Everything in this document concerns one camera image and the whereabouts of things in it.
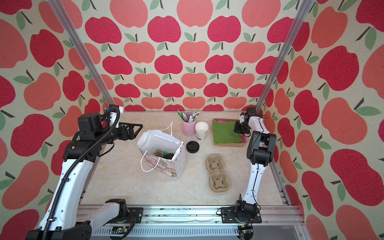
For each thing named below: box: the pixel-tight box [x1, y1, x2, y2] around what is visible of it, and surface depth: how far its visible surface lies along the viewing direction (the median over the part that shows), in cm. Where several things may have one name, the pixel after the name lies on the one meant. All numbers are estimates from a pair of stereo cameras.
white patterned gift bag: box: [136, 121, 187, 180], surface depth 79 cm
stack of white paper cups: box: [195, 121, 209, 140], surface depth 101 cm
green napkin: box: [212, 120, 244, 144], surface depth 106 cm
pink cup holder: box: [181, 110, 198, 137], surface depth 98 cm
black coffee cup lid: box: [164, 153, 175, 160], surface depth 83 cm
